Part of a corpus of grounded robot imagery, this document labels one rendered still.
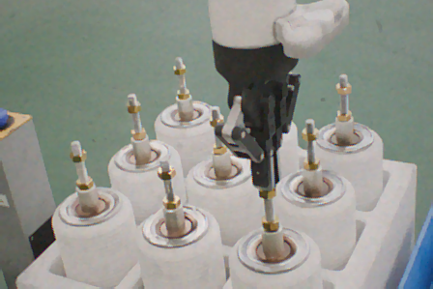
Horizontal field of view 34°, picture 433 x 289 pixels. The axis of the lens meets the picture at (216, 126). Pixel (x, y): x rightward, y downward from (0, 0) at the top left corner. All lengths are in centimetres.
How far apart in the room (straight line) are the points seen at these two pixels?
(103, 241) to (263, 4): 37
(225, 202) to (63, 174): 64
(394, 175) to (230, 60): 44
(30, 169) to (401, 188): 49
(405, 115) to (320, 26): 95
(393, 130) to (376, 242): 61
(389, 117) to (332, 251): 70
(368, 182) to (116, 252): 33
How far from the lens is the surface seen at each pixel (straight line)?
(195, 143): 98
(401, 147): 139
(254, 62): 59
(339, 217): 80
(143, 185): 89
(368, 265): 83
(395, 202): 93
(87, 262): 84
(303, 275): 71
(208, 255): 77
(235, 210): 85
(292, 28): 56
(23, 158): 95
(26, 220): 98
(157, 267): 77
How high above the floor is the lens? 72
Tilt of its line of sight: 29 degrees down
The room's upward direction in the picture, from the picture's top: 7 degrees counter-clockwise
